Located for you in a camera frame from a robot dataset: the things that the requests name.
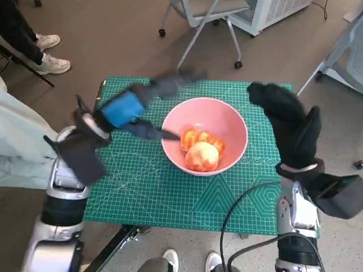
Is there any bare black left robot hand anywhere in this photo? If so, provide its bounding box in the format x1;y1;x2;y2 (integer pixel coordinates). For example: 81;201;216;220
93;70;209;142

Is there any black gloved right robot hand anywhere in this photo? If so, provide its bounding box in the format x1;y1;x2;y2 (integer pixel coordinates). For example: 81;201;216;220
247;82;323;171

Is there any long orange toy bread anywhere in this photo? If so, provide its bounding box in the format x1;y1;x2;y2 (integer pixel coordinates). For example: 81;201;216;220
180;127;226;154

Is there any pink bowl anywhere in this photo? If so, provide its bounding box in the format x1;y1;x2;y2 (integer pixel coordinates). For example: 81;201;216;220
161;97;247;177

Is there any round pale toy bun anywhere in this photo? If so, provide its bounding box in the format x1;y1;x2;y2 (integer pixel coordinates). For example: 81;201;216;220
184;142;221;172

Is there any green cutting mat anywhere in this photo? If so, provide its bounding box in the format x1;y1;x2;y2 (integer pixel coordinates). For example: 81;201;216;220
83;75;293;236

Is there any white mesh chair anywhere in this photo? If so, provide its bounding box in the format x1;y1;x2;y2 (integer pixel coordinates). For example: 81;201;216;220
294;11;363;99

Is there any black stand leg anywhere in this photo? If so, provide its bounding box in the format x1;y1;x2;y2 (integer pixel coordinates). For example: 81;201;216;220
0;36;54;88

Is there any person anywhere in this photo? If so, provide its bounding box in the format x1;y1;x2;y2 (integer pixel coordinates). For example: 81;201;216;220
0;0;71;76
138;248;236;272
0;76;62;189

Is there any white perforated cabinet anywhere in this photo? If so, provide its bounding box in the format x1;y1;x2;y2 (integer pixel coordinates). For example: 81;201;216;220
228;0;311;37

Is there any grey office chair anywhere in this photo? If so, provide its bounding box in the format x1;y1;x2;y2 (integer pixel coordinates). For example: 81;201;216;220
158;0;252;79

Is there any black table leg brace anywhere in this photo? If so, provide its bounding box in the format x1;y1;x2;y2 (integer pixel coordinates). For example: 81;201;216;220
90;225;151;272

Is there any black table edge bracket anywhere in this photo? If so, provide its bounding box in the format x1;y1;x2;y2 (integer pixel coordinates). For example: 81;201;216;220
95;80;107;108

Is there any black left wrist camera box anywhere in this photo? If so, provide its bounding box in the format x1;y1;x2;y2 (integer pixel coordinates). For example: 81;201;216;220
44;133;110;186

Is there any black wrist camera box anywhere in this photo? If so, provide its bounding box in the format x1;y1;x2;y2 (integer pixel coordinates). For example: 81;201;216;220
44;133;110;186
307;173;363;219

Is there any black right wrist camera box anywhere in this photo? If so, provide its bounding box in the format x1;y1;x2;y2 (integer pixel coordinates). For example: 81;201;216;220
307;173;363;219

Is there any thin black floor cable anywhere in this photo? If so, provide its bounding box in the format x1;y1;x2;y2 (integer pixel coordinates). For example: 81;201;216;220
310;0;327;21

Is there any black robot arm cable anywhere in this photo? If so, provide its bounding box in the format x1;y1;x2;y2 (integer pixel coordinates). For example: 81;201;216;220
220;181;283;272

